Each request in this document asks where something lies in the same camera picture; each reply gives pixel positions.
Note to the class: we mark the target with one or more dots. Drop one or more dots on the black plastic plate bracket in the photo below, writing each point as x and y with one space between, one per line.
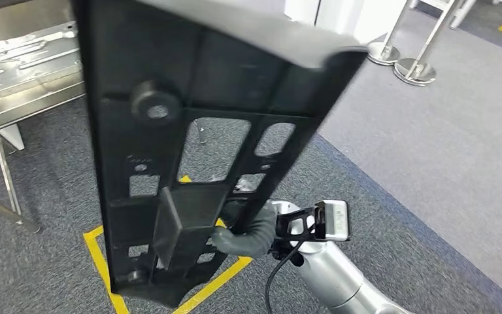
233 78

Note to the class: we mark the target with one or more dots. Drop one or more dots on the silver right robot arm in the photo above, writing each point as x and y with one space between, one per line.
329 268

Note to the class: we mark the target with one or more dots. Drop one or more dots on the grey metal fixture plate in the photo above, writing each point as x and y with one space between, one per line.
17 65

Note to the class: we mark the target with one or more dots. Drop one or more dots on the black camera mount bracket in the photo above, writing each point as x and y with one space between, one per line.
280 225

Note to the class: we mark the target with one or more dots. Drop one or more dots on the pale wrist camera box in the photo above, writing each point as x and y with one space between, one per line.
335 221

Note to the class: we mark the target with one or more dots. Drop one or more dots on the white furniture frame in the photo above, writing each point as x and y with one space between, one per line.
461 15

